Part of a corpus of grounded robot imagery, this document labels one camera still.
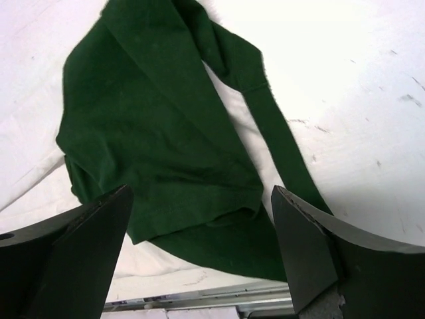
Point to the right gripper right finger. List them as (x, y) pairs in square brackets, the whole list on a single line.
[(337, 270)]

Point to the white and green t-shirt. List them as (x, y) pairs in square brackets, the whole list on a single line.
[(164, 96)]

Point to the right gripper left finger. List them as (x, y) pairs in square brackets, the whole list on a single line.
[(62, 267)]

